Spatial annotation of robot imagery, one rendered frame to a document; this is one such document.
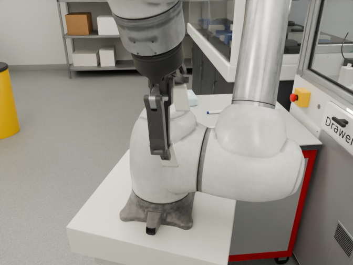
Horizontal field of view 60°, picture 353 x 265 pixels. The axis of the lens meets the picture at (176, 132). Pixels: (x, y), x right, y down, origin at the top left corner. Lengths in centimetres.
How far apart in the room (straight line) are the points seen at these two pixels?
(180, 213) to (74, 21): 422
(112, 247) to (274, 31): 61
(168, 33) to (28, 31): 511
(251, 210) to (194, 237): 76
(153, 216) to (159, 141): 32
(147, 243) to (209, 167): 23
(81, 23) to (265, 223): 391
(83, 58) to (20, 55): 112
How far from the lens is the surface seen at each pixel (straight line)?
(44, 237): 206
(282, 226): 162
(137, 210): 78
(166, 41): 40
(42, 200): 235
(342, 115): 128
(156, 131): 45
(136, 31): 39
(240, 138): 65
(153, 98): 43
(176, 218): 77
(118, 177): 93
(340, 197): 137
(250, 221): 153
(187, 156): 66
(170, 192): 72
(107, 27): 471
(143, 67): 44
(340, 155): 134
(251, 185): 66
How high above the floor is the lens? 137
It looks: 27 degrees down
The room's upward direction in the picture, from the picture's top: straight up
